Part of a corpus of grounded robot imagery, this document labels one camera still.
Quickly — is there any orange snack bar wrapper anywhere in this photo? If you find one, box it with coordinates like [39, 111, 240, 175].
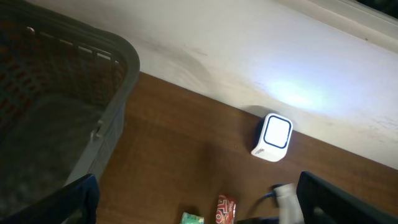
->
[215, 195, 237, 224]

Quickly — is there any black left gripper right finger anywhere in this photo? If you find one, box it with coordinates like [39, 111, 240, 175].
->
[297, 171, 397, 224]

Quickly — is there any small green tissue pack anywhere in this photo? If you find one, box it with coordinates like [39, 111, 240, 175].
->
[180, 212, 205, 224]

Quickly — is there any grey plastic basket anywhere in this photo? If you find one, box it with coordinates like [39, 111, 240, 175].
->
[1, 1, 140, 218]

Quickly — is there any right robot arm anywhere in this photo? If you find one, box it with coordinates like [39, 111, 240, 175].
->
[236, 184, 304, 224]

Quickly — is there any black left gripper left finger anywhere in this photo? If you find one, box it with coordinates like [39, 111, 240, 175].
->
[1, 174, 100, 224]

